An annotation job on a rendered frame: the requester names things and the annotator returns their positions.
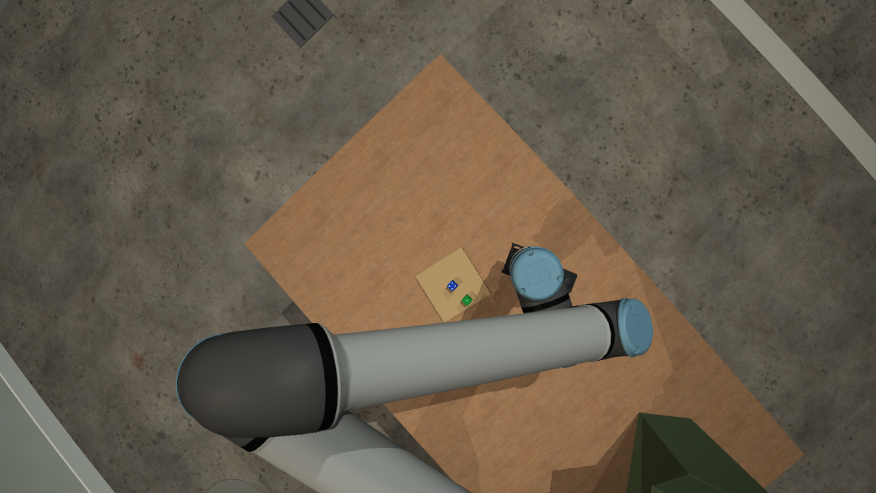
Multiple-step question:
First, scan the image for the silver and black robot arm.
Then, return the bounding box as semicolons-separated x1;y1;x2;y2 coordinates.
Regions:
176;246;653;493

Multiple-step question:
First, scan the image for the tan square mat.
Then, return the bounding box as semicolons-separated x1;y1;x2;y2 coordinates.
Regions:
415;247;491;323

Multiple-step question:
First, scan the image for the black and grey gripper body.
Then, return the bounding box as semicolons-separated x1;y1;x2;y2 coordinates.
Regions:
502;243;523;276

